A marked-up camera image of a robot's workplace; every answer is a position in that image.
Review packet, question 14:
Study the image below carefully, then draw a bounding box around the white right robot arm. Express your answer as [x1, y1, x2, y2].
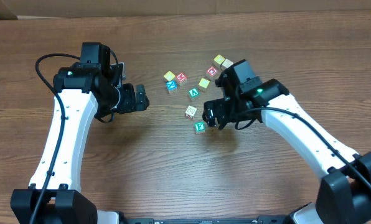
[202, 59, 371, 224]

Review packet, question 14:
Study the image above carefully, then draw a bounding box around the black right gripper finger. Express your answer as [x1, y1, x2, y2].
[202, 112, 216, 127]
[204, 101, 215, 114]

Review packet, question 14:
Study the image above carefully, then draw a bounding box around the red M wooden block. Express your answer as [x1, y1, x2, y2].
[176, 72, 187, 86]

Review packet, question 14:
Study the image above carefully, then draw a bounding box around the blue X wooden block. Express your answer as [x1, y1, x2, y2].
[166, 80, 177, 93]

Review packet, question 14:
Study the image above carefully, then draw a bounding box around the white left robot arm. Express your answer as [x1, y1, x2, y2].
[10, 42, 149, 223]

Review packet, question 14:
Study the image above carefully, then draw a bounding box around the green F wooden block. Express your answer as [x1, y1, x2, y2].
[194, 121, 205, 134]

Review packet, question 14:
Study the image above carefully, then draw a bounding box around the yellow wooden block middle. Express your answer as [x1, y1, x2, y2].
[198, 78, 210, 91]

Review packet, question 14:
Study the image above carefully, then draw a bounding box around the green V wooden block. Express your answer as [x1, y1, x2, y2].
[187, 88, 200, 101]

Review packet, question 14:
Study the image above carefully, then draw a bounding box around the plain wooden block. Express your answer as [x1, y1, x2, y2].
[220, 58, 233, 70]

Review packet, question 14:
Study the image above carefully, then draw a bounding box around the white red patterned wooden block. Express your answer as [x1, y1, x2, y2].
[185, 105, 197, 119]

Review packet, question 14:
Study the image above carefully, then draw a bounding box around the yellow wooden block top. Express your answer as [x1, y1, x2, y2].
[213, 54, 225, 69]

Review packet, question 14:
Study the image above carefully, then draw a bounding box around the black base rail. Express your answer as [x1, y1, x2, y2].
[120, 215, 293, 224]

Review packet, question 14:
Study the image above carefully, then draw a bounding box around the red C wooden block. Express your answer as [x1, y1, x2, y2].
[206, 66, 218, 80]

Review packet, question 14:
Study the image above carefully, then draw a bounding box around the yellow wooden block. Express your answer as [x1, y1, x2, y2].
[213, 54, 225, 69]
[163, 71, 176, 82]
[198, 78, 210, 91]

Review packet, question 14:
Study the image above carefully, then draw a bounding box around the yellow wooden block left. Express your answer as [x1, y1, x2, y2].
[163, 71, 176, 82]

